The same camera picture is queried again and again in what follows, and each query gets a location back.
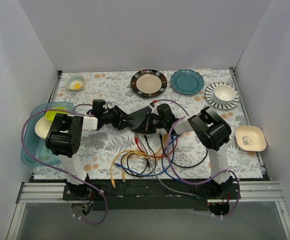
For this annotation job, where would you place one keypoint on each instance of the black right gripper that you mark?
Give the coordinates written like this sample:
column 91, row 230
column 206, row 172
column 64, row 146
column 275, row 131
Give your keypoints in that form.
column 147, row 120

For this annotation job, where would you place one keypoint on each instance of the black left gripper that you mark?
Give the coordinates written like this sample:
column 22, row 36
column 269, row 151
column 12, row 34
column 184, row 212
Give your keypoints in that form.
column 118, row 117

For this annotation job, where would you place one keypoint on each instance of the black network switch box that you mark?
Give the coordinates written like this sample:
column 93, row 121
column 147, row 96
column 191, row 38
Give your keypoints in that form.
column 138, row 117

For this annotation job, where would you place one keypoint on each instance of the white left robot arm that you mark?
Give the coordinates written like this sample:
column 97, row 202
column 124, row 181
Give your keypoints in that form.
column 64, row 137

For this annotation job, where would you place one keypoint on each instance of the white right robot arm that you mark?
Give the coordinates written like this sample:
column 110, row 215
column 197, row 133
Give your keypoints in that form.
column 212, row 131

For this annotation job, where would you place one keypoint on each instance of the brown rimmed beige plate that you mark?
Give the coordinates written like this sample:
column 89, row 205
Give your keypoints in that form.
column 148, row 83

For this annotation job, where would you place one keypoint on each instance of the teal scalloped plate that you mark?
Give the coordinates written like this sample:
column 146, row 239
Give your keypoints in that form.
column 187, row 82

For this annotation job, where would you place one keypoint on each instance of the small patterned yellow bowl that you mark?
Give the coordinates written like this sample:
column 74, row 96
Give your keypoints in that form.
column 75, row 82

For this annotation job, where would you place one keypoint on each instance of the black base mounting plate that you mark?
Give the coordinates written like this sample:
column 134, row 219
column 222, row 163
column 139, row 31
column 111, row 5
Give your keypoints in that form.
column 147, row 194

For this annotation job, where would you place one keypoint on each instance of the striped white plate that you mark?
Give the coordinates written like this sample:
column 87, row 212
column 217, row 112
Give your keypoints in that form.
column 209, row 95

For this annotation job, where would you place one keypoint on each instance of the lime green bowl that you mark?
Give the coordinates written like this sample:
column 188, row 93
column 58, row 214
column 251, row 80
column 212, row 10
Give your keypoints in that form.
column 50, row 115

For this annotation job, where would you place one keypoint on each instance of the cream round plate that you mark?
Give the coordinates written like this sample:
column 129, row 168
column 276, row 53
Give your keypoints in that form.
column 42, row 127

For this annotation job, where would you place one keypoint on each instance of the white bowl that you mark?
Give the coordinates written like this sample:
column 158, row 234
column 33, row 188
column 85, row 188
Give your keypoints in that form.
column 224, row 93

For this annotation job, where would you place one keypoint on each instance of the teal transparent plastic tray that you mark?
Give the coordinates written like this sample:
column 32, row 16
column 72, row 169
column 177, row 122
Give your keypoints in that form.
column 34, row 144

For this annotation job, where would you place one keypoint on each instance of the cream square panda dish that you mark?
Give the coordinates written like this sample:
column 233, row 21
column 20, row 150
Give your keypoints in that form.
column 250, row 138

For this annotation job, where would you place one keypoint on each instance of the aluminium frame rail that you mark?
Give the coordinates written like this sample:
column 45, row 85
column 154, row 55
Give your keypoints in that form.
column 41, row 192

